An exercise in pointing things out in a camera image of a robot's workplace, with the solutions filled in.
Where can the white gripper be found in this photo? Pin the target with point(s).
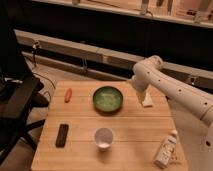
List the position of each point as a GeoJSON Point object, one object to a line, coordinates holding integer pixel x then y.
{"type": "Point", "coordinates": [141, 96]}

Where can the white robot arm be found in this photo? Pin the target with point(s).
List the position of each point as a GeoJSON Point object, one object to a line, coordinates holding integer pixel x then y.
{"type": "Point", "coordinates": [199, 103]}

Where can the green ceramic bowl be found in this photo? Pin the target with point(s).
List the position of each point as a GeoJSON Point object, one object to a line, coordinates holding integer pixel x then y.
{"type": "Point", "coordinates": [107, 99]}

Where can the white sponge block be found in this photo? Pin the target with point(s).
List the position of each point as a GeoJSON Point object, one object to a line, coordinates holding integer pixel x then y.
{"type": "Point", "coordinates": [147, 102]}

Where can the wooden table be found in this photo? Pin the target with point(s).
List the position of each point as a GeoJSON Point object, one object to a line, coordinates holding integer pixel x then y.
{"type": "Point", "coordinates": [138, 132]}

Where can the white plastic bottle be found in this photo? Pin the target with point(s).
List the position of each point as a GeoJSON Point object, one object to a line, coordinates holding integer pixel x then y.
{"type": "Point", "coordinates": [167, 148]}

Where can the orange carrot toy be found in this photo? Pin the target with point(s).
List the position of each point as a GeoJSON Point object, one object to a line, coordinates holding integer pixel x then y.
{"type": "Point", "coordinates": [68, 95]}

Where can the black remote control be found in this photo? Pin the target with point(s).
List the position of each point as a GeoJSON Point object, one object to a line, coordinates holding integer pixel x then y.
{"type": "Point", "coordinates": [62, 135]}

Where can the black office chair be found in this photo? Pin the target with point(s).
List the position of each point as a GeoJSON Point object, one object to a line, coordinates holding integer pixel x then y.
{"type": "Point", "coordinates": [19, 91]}

